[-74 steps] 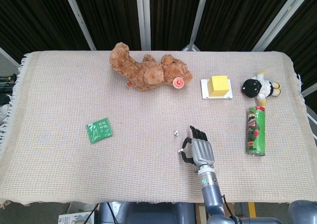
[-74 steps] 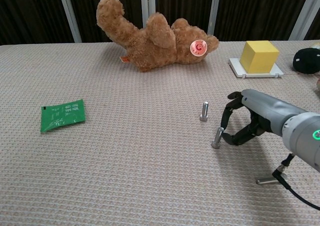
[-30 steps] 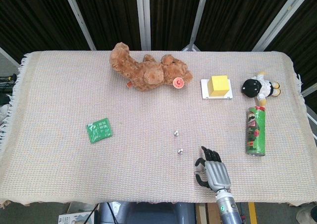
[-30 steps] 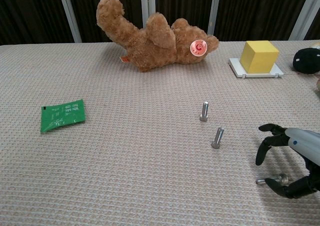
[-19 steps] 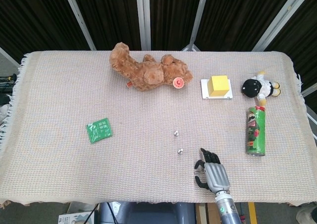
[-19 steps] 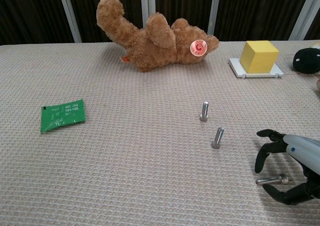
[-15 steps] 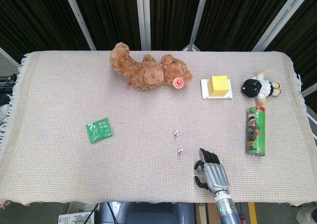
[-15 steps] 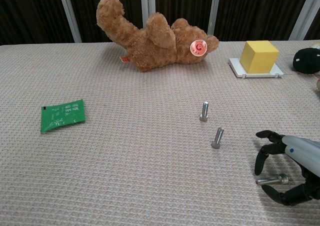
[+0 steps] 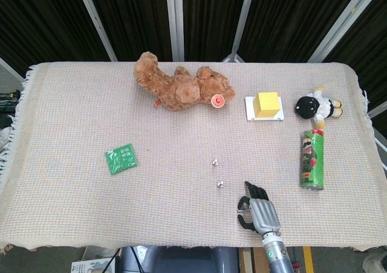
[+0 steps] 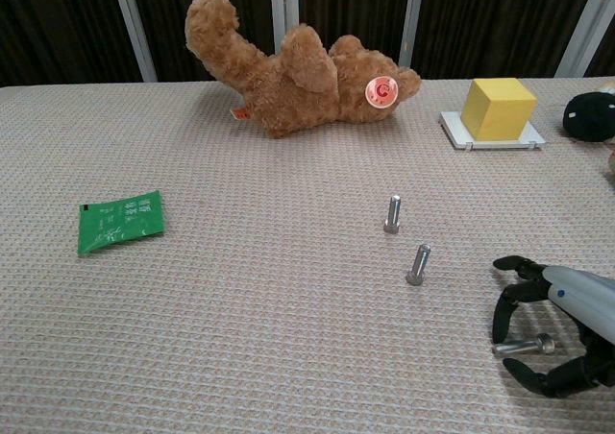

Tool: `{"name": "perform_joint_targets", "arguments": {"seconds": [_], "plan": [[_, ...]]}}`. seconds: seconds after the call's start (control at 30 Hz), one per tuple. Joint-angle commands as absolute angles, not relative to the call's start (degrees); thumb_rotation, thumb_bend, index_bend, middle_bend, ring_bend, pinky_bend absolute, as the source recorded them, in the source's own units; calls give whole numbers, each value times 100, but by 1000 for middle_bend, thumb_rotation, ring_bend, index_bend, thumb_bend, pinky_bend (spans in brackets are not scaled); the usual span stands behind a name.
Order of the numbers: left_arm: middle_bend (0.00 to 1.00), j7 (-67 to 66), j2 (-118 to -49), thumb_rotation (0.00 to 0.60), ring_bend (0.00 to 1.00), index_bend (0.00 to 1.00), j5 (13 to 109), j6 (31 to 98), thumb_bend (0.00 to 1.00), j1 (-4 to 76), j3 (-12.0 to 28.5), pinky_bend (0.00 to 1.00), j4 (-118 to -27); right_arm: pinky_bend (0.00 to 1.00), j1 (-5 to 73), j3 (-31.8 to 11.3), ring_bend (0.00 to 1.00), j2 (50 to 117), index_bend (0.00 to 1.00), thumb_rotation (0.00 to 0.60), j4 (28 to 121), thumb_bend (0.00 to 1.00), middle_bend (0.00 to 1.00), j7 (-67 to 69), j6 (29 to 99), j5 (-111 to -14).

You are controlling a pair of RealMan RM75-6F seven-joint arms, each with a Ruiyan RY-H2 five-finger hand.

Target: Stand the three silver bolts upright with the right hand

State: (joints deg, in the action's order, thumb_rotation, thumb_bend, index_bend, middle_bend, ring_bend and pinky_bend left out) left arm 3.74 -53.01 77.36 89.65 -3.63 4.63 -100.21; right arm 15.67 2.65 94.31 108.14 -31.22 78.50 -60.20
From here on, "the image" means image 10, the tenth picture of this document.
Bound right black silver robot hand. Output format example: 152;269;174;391
490;254;615;399

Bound steel bolt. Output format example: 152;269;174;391
406;243;432;286
382;194;403;234
492;332;556;357

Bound black headed plush doll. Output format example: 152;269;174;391
562;77;615;185

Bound yellow cube block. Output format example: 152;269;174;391
460;78;538;142

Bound beige woven tablecloth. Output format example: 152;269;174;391
0;76;615;434

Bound brown plush teddy bear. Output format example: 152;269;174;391
184;0;423;140

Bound green foil sachet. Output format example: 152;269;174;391
77;190;166;257

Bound white square base plate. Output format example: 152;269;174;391
438;110;547;152

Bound grey aluminium partition post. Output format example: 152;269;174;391
556;0;615;78
268;0;300;57
398;0;427;69
109;0;159;83

